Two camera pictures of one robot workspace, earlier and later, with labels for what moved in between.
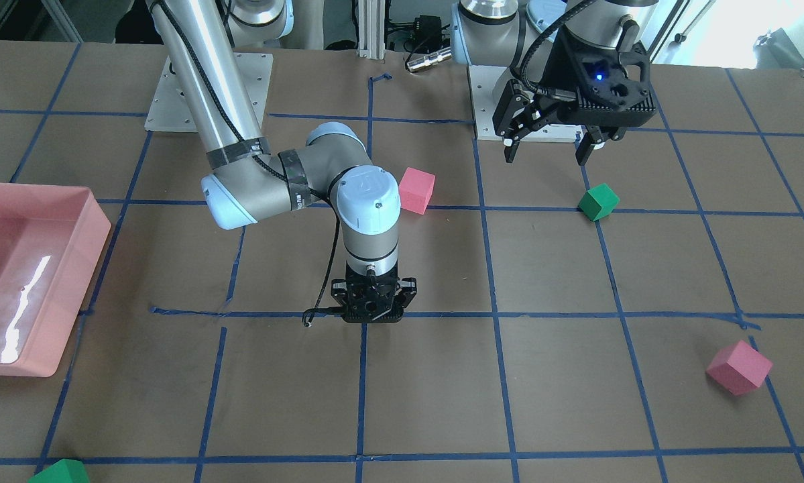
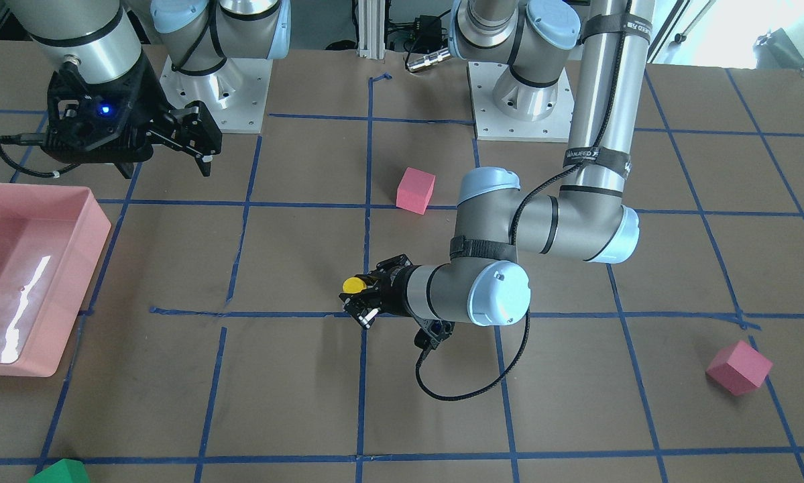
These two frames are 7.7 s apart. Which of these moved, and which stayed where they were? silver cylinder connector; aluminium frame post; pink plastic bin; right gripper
Moved: right gripper
Stayed: pink plastic bin; aluminium frame post; silver cylinder connector
